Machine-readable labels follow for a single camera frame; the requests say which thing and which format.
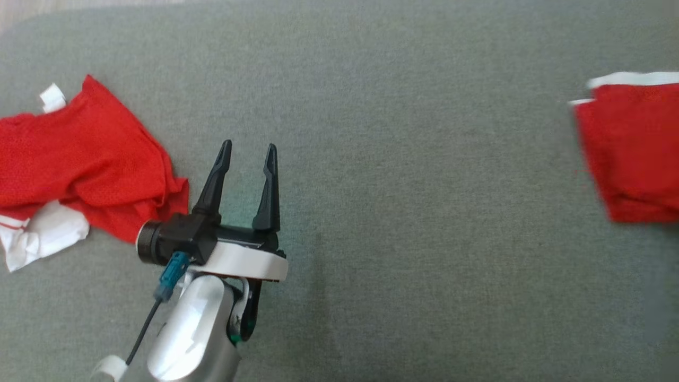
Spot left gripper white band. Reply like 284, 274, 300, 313
190, 139, 289, 283

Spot red white basketball jersey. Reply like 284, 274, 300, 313
0, 74, 190, 273

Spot red garment white trim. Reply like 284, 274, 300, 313
568, 70, 679, 224

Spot grey sofa seat cushion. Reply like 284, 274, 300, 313
0, 0, 679, 382

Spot white cable clip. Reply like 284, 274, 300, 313
89, 354, 129, 382

